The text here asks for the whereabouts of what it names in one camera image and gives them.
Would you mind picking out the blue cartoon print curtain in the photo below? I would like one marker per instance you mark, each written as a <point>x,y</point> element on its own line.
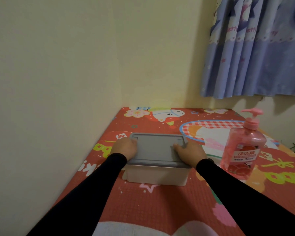
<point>255,51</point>

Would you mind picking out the person's right fingers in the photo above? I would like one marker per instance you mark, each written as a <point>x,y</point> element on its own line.
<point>180,148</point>

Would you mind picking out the grey box lid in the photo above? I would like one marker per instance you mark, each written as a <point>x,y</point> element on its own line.
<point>156,149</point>

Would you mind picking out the red cartoon print table cover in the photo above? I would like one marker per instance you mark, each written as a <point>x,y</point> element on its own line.
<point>177,208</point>

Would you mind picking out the person's right forearm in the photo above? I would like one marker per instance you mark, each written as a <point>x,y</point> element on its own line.
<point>241,199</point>

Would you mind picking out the person's left fingers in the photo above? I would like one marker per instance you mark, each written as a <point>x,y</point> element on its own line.
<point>133,147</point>

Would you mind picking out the white storage box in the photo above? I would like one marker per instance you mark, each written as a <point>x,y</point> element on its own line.
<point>157,175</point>

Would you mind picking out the person's left forearm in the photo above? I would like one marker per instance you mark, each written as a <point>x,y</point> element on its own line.
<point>88,196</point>

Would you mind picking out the pink dish soap pump bottle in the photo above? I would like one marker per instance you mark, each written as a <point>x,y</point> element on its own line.
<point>243,154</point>

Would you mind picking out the person's left hand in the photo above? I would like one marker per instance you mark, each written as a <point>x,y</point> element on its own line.
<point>123,147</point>

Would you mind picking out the person's right hand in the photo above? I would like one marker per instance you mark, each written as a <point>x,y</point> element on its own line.
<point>191,153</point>

